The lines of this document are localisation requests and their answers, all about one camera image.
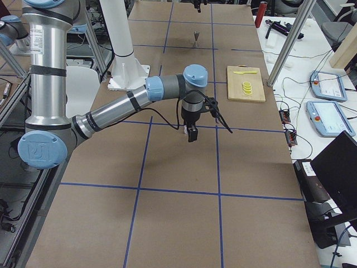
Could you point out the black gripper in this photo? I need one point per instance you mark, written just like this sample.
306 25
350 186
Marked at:
189 117

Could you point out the steel double jigger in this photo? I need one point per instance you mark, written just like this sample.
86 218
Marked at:
196 37

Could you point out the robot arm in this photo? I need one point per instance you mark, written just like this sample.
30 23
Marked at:
61 118
11 30

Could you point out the red thermos bottle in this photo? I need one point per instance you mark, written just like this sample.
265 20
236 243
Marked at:
261 11

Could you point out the front lemon slice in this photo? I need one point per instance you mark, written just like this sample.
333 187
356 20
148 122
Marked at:
247 93

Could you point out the bamboo cutting board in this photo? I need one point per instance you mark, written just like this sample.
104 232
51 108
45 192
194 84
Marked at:
235 87

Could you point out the yellow plastic knife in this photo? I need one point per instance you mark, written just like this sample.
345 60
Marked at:
245 72

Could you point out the grey office chair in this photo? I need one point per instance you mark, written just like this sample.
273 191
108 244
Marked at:
338 30

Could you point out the near blue teach pendant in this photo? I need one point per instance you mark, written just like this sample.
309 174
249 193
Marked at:
328 118

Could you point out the blue teach pendant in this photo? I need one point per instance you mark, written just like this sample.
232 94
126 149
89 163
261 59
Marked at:
328 86
328 118

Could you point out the far blue teach pendant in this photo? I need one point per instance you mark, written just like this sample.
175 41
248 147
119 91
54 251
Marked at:
328 86

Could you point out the black monitor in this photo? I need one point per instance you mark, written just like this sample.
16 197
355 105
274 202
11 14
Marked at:
335 167

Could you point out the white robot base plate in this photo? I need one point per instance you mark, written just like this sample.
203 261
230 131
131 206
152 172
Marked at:
127 73

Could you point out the aluminium frame post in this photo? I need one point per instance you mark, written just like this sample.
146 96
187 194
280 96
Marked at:
298 24

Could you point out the cardboard support post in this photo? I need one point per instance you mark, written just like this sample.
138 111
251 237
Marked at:
346 51

